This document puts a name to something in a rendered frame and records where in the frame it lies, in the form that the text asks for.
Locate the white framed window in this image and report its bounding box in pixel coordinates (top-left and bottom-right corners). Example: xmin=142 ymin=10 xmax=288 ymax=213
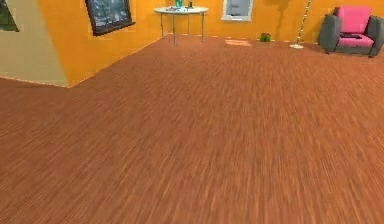
xmin=221 ymin=0 xmax=254 ymax=22

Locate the white round table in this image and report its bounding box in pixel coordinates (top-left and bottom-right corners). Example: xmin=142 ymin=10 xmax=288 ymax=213
xmin=153 ymin=5 xmax=210 ymax=47

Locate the black framed wall picture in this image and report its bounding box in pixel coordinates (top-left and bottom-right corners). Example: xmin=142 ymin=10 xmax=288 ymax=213
xmin=84 ymin=0 xmax=136 ymax=37

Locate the black remote control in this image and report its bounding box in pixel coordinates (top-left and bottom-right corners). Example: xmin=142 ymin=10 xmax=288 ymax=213
xmin=339 ymin=32 xmax=363 ymax=40

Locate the white floor lamp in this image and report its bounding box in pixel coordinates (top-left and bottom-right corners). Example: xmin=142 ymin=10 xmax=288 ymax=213
xmin=289 ymin=0 xmax=314 ymax=50

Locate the grey armchair with pink cushions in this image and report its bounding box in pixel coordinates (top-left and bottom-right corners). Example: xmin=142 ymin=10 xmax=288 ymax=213
xmin=317 ymin=5 xmax=384 ymax=58

